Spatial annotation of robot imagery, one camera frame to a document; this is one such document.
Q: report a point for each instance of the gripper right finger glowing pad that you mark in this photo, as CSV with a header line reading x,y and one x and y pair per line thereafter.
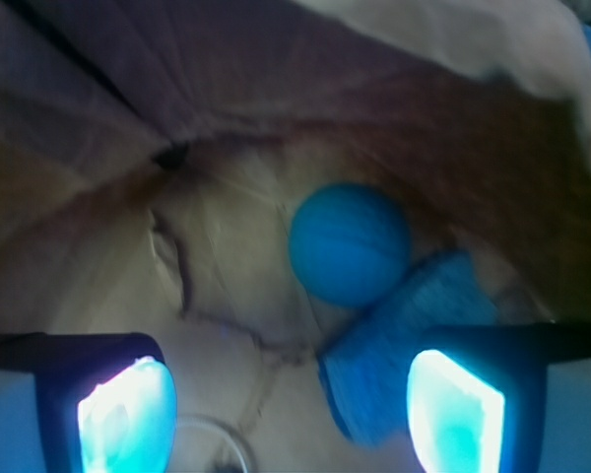
x,y
509,398

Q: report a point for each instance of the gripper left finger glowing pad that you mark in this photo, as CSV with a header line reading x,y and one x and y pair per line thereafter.
x,y
85,403

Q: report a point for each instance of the blue ball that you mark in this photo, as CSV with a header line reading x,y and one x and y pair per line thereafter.
x,y
349,244

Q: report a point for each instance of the light blue sponge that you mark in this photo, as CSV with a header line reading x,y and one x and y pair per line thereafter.
x,y
364,372

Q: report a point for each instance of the brown paper bag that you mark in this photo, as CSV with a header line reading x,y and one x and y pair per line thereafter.
x,y
152,154

